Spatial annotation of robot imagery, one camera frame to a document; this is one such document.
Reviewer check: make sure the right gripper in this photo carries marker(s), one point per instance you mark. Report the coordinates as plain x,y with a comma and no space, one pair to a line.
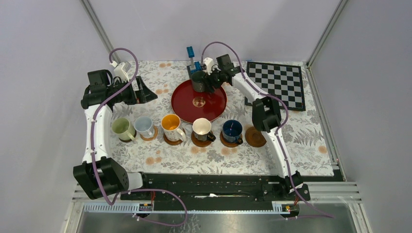
209,79

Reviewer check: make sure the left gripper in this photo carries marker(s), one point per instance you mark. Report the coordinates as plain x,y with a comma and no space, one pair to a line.
143,95

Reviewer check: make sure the dark green mug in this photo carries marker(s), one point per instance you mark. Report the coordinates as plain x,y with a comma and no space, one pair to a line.
198,81

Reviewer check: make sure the light blue mug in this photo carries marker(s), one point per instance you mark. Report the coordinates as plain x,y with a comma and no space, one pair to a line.
144,126

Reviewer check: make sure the patterned mug orange inside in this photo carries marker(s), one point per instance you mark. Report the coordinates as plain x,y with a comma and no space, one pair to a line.
171,125

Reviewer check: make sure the light green mug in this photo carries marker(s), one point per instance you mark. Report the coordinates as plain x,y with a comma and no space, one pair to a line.
122,125

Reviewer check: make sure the dark brown wooden coaster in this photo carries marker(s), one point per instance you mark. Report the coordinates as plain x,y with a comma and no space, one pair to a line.
127,137

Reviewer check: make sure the light wooden coaster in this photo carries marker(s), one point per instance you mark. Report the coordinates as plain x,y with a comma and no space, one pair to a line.
155,135

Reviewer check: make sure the black mug cream inside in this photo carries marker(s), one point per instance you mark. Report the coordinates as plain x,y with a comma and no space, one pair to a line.
202,130

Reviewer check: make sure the dark blue mug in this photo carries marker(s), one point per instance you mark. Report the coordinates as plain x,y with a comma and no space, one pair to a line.
232,132

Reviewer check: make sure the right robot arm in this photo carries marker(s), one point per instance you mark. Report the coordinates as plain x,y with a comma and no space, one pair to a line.
269,113

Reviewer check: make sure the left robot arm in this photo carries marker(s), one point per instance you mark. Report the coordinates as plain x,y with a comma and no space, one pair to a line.
98,170

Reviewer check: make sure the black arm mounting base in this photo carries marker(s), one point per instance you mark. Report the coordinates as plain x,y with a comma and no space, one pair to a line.
208,192

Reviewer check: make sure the blue and black block toy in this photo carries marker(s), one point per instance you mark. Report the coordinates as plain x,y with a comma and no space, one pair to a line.
193,66

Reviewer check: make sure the red round tray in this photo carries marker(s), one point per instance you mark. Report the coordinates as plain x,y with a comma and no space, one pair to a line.
190,105

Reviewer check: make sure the floral tablecloth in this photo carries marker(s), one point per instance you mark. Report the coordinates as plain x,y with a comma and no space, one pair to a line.
303,135

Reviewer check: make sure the black and white chessboard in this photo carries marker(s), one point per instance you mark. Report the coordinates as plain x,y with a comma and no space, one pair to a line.
283,81

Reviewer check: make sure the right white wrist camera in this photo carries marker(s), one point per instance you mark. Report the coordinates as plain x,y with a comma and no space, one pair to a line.
208,65

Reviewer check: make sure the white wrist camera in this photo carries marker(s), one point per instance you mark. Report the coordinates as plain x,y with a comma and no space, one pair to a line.
208,65
121,70

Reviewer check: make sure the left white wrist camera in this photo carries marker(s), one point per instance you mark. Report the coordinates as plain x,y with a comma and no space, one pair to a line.
121,70

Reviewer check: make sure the aluminium rail frame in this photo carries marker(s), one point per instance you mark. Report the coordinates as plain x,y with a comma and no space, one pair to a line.
339,199

